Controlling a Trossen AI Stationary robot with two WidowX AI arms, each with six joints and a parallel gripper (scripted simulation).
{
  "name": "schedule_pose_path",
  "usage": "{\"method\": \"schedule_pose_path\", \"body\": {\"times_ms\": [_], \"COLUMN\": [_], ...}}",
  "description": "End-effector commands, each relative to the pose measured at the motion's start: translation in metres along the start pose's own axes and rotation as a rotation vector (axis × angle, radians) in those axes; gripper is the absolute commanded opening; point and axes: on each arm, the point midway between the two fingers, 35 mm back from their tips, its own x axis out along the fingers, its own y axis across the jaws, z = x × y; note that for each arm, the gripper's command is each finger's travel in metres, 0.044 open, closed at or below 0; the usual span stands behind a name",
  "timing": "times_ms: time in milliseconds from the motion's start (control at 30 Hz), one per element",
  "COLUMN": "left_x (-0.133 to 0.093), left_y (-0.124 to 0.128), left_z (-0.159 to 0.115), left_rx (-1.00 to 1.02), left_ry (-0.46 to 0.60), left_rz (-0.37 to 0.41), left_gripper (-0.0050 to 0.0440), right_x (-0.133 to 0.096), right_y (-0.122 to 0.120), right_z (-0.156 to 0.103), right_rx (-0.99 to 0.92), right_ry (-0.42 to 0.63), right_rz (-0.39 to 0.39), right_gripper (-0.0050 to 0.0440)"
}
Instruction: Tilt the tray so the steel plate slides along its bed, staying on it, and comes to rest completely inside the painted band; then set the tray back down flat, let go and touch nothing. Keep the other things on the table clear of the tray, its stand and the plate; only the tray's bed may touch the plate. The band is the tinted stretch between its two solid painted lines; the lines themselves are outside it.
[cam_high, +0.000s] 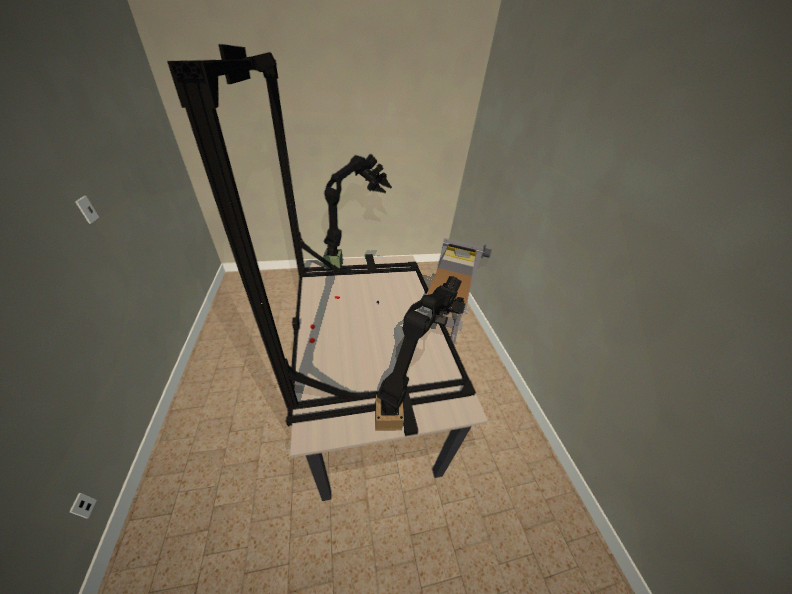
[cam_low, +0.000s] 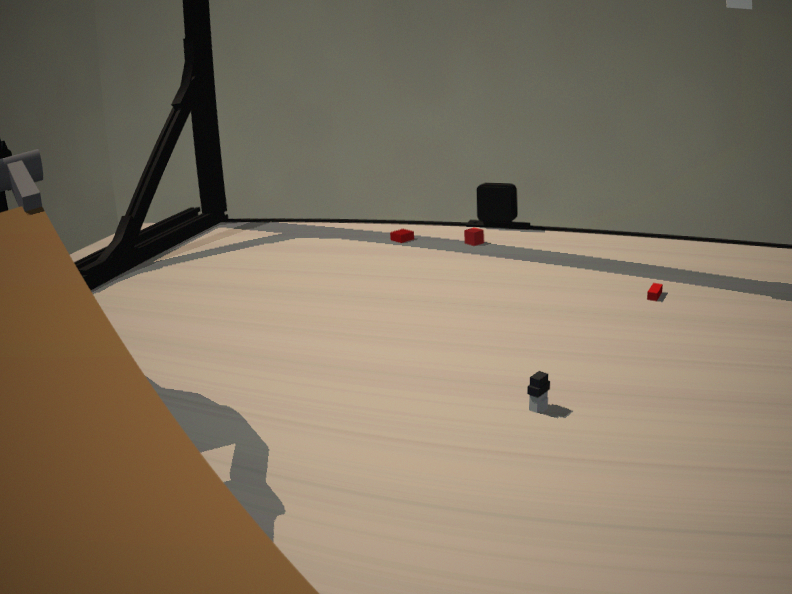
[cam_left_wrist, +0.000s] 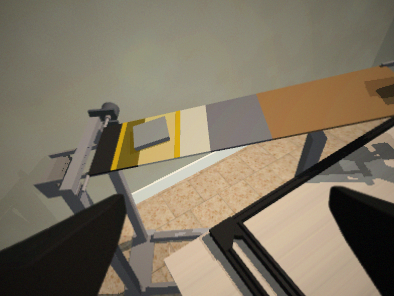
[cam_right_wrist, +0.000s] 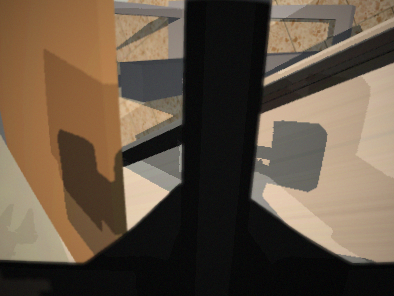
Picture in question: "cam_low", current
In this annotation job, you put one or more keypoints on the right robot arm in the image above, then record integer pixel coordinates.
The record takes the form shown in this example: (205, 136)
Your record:
(4, 152)

